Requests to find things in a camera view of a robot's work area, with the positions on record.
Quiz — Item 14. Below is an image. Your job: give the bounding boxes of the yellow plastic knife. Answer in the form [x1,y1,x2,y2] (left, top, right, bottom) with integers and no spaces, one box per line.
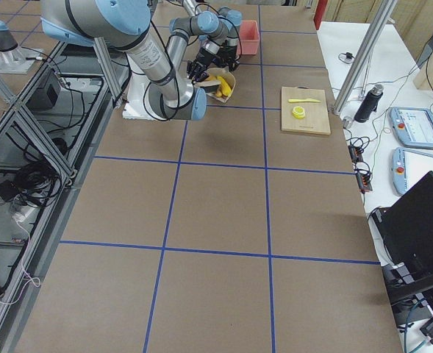
[287,98,321,104]

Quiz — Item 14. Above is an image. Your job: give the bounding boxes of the aluminium frame post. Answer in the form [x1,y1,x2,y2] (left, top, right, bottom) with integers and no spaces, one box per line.
[332,0,398,115]

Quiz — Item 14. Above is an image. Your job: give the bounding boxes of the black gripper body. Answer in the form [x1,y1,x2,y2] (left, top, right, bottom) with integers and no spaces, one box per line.
[218,45,238,68]
[187,49,215,82]

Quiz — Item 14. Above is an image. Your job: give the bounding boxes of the beige plastic dustpan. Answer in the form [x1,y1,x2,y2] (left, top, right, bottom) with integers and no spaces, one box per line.
[198,68,236,103]

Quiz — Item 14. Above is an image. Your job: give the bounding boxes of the beige hand brush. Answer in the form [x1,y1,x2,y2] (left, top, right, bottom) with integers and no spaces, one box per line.
[194,79,221,94]

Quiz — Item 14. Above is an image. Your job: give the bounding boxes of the bamboo cutting board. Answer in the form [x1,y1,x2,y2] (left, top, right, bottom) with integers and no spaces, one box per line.
[281,87,331,135]

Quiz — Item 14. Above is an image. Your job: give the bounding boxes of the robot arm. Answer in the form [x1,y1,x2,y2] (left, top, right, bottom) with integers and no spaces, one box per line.
[179,1,242,78]
[40,1,230,121]

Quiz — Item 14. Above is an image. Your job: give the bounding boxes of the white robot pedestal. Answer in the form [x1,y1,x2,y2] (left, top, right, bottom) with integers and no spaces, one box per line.
[123,65,156,120]

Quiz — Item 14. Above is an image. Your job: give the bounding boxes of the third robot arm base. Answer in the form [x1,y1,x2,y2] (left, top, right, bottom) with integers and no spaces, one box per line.
[0,20,42,74]

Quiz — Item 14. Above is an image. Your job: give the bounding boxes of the upper teach pendant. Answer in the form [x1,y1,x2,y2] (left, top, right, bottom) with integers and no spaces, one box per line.
[389,107,433,150]

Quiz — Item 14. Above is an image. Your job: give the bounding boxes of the teach pendant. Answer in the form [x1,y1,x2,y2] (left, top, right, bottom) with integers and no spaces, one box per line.
[389,107,433,150]
[391,147,433,196]

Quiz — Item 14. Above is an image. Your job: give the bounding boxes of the black water bottle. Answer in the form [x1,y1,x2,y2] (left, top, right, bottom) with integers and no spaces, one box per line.
[354,84,384,123]

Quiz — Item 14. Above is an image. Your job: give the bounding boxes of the pink plastic bin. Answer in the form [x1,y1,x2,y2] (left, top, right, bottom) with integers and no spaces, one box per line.
[237,21,260,55]

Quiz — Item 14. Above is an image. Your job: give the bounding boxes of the yellow toy corn cob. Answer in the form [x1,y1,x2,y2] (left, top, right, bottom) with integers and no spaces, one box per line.
[217,76,232,97]

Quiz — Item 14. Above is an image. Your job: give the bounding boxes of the yellow lemon slices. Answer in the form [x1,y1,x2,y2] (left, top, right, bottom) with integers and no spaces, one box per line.
[291,106,306,119]

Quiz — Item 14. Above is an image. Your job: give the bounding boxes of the lower teach pendant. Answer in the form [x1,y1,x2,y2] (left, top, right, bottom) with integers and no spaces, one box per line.
[391,147,433,196]

